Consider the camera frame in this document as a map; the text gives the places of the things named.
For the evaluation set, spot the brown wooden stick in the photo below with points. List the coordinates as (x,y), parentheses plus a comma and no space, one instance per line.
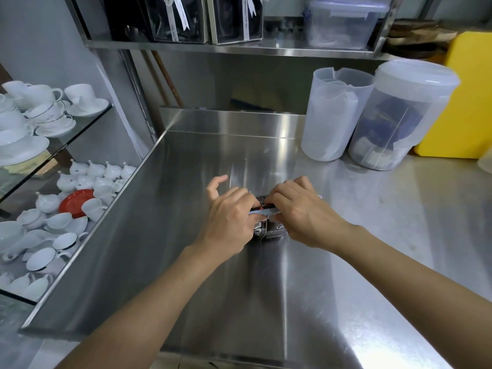
(153,78)
(168,78)

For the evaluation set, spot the pile of white cups saucers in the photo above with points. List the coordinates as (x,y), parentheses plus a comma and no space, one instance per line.
(34,119)

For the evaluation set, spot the heap of rimmed white cups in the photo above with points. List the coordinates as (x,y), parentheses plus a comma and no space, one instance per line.
(42,245)

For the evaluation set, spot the person's right fingers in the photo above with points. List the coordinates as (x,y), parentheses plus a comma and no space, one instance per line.
(290,194)

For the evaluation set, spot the person's left hand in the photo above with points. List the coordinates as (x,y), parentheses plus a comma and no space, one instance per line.
(225,226)

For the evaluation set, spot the stainless steel wall shelf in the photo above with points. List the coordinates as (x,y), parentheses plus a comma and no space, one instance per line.
(238,49)

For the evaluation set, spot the black window gift box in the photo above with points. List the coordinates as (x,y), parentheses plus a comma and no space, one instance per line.
(234,19)
(176,19)

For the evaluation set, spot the translucent plastic pitcher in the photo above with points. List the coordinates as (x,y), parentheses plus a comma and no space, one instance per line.
(332,115)

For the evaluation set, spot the person's left forearm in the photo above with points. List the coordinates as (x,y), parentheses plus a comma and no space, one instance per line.
(146,315)

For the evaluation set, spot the black labelled can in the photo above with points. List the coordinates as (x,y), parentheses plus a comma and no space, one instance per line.
(269,233)

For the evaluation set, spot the glass shelf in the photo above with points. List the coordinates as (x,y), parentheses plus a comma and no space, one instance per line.
(73,138)
(15,297)

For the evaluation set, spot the person's right hand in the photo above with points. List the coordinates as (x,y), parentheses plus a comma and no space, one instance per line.
(307,220)

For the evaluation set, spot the clear lidded plastic box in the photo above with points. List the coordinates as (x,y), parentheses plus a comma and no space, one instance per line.
(344,22)

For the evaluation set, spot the person's right forearm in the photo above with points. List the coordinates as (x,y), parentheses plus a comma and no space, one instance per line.
(415,288)

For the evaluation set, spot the person's left little finger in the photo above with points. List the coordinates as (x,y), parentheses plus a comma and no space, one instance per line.
(216,186)

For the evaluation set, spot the group of white teapots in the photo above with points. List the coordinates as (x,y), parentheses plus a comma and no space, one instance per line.
(88,180)

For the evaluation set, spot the light blue strip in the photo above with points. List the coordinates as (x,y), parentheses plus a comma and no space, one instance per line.
(261,212)

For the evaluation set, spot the red saucer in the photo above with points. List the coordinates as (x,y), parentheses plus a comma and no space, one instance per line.
(77,202)

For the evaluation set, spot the translucent lidded plastic jar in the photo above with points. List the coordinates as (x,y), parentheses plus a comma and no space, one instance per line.
(399,115)

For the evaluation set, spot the stack of wooden boards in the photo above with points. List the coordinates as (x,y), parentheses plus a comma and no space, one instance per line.
(419,40)

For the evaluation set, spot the yellow plastic cutting board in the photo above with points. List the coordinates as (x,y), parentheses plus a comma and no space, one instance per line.
(461,99)

